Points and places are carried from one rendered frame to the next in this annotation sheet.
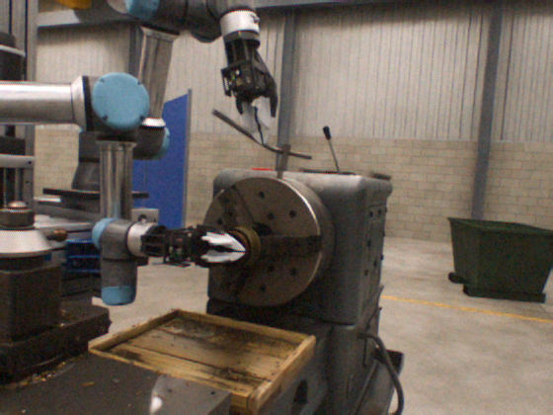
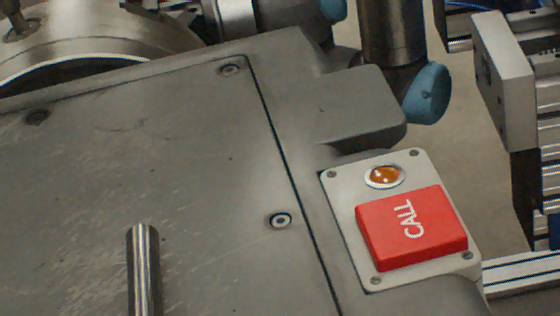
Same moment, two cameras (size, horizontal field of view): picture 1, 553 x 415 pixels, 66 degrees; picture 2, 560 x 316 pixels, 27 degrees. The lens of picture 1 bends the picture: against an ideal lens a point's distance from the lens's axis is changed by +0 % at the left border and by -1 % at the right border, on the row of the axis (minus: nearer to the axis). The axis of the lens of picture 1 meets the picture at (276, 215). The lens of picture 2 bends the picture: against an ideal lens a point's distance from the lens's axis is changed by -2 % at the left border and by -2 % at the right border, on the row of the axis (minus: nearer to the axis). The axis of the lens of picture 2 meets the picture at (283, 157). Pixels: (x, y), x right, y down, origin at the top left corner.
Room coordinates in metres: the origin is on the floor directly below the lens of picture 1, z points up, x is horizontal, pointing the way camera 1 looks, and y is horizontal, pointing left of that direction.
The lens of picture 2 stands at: (2.05, -0.27, 1.75)
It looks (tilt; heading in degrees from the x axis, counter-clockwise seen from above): 35 degrees down; 153
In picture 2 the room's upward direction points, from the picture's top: 11 degrees counter-clockwise
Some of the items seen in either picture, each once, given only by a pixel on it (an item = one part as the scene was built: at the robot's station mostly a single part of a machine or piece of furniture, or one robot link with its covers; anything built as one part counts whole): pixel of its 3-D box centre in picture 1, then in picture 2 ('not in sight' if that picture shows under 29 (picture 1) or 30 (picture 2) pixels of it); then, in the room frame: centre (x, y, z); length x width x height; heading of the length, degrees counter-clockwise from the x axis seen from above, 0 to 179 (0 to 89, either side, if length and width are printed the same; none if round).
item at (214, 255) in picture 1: (219, 258); not in sight; (0.85, 0.11, 1.07); 0.09 x 0.06 x 0.03; 67
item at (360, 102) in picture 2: not in sight; (344, 117); (1.40, 0.12, 1.24); 0.09 x 0.08 x 0.03; 158
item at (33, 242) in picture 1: (17, 240); not in sight; (0.53, 0.32, 1.13); 0.08 x 0.08 x 0.03
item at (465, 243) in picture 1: (496, 257); not in sight; (5.29, -2.81, 0.43); 1.34 x 0.94 x 0.85; 172
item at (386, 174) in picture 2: not in sight; (384, 177); (1.50, 0.08, 1.26); 0.02 x 0.02 x 0.01
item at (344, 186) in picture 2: not in sight; (400, 242); (1.53, 0.07, 1.23); 0.13 x 0.08 x 0.05; 158
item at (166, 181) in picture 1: (146, 174); not in sight; (7.49, 2.32, 1.18); 4.12 x 0.80 x 2.35; 32
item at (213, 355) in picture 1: (205, 351); not in sight; (0.81, 0.12, 0.89); 0.36 x 0.30 x 0.04; 68
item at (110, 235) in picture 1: (119, 237); (296, 2); (0.96, 0.35, 1.08); 0.11 x 0.08 x 0.09; 67
